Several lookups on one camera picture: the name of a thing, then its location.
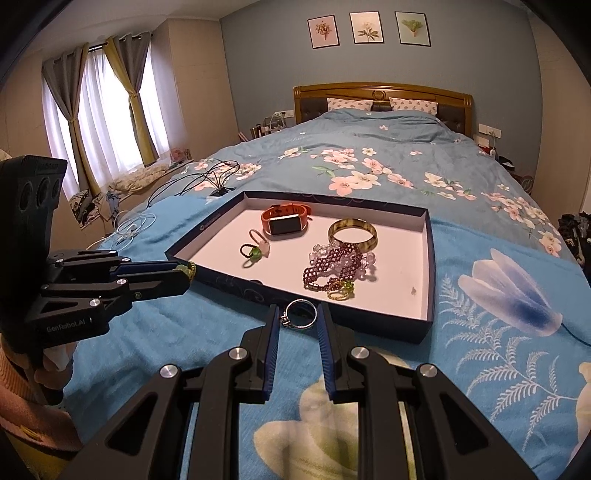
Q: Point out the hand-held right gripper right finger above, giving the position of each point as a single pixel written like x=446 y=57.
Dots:
x=325 y=346

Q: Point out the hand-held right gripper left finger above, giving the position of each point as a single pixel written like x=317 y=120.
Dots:
x=272 y=341

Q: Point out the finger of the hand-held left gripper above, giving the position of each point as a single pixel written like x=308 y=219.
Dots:
x=161 y=286
x=152 y=266

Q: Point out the small green jewelry piece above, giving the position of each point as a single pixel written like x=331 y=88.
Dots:
x=189 y=270

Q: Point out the dark blue box lid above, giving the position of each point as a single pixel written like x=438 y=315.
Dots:
x=392 y=286

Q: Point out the person's left forearm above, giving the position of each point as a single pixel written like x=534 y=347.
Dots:
x=23 y=406

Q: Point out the pile of clothes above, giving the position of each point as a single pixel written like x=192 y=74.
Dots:
x=85 y=210

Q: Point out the cream folded blanket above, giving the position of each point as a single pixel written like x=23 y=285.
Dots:
x=138 y=177

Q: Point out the small pink desk fan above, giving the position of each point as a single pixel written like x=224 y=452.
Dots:
x=178 y=157

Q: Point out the orange smartwatch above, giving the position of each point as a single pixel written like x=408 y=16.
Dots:
x=284 y=226

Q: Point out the white sheer curtain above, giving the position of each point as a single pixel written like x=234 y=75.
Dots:
x=104 y=120

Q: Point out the cluster of nightstand bottles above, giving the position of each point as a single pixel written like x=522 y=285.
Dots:
x=265 y=129

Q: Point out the light blue flower blanket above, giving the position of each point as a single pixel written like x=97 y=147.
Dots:
x=508 y=369

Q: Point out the black curtain rod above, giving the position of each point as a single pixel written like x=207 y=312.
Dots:
x=99 y=46

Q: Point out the olive and grey curtain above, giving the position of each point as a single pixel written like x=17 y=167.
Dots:
x=136 y=64

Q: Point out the blue duvet with pink blossoms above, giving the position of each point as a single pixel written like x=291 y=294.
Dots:
x=392 y=138

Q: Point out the dotted white pillow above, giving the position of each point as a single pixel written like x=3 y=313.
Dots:
x=350 y=104
x=413 y=105

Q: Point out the nightstand clutter with red item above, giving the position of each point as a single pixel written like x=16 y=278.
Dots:
x=487 y=147

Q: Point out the wooden bed headboard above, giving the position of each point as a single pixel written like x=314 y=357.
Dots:
x=383 y=90

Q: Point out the dark clothes pile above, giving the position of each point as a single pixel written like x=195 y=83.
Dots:
x=575 y=235

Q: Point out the framed brown flower picture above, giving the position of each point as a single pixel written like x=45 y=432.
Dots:
x=324 y=32

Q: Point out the framed white flower picture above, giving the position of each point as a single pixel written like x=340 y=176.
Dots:
x=367 y=27

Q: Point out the framed green leaf picture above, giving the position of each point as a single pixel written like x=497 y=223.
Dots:
x=413 y=28

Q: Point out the white wall socket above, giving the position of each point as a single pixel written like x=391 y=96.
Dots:
x=489 y=128
x=283 y=113

